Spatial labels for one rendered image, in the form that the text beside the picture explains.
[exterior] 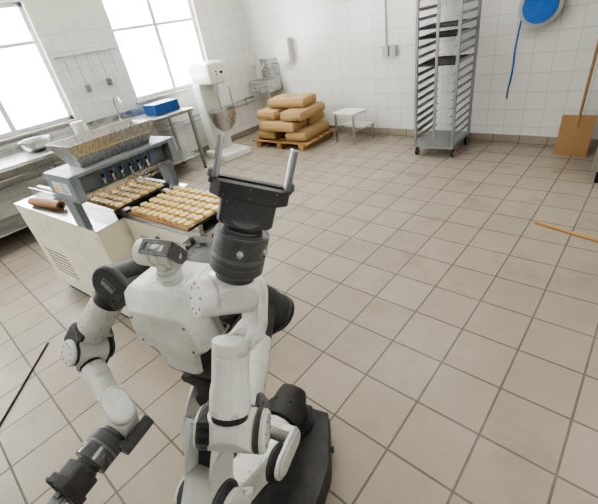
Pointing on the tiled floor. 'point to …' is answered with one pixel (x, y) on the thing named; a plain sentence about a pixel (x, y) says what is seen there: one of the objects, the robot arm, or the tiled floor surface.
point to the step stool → (352, 122)
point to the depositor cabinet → (79, 242)
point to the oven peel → (569, 141)
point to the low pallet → (296, 141)
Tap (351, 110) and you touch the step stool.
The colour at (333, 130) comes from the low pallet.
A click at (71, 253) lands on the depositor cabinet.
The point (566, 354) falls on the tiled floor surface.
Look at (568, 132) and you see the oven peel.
